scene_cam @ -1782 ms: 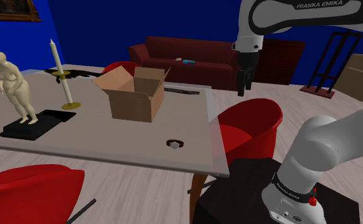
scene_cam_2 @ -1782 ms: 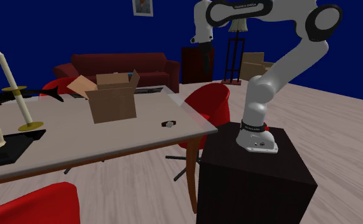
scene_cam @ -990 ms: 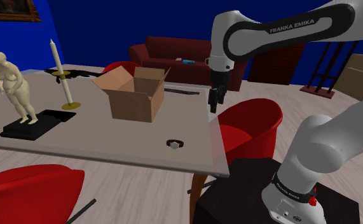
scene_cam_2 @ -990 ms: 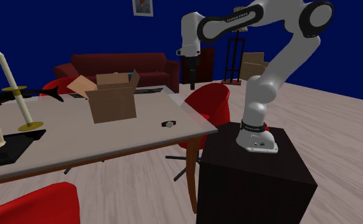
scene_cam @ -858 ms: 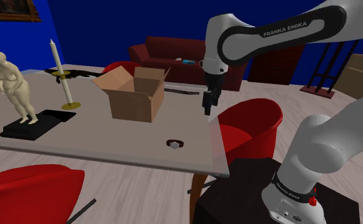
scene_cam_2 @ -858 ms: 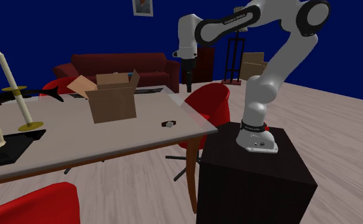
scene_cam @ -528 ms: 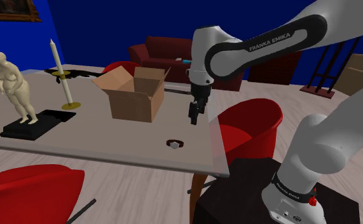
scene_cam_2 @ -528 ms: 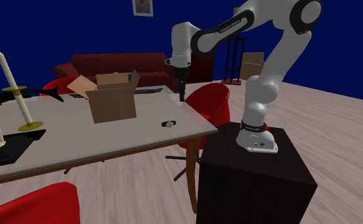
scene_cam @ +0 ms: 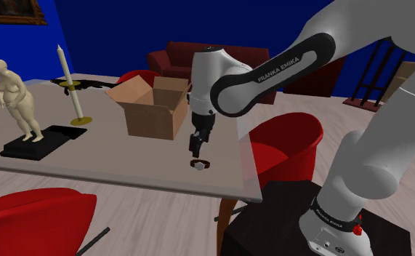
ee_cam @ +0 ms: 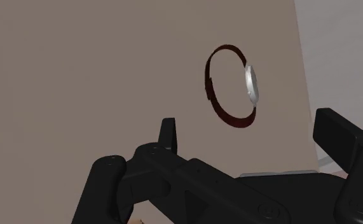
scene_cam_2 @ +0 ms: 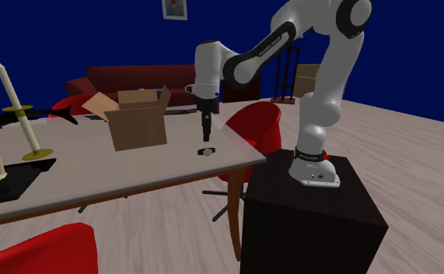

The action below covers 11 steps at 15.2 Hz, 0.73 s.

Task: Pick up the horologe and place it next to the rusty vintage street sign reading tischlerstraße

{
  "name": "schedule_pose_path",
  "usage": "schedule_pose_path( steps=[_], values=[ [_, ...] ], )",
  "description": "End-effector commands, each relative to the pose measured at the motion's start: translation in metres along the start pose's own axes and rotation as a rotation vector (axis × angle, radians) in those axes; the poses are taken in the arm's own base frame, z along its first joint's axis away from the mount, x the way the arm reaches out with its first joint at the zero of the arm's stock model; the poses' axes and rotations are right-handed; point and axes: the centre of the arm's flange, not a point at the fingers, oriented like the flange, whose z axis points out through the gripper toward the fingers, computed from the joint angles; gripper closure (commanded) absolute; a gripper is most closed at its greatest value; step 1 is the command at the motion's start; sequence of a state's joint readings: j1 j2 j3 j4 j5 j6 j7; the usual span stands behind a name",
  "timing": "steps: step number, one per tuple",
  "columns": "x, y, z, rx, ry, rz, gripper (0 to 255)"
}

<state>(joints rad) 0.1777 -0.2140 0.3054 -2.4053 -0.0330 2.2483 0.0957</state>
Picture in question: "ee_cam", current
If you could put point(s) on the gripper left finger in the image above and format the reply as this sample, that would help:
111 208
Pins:
156 176

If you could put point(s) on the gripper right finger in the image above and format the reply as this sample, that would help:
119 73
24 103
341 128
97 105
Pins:
351 149

